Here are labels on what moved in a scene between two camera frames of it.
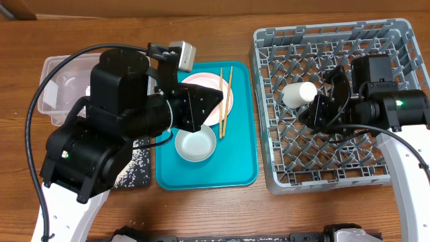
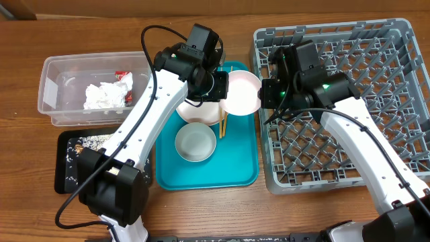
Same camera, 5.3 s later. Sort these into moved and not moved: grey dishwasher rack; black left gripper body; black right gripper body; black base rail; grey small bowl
Moved: black right gripper body; black left gripper body
Not moved: grey small bowl; black base rail; grey dishwasher rack
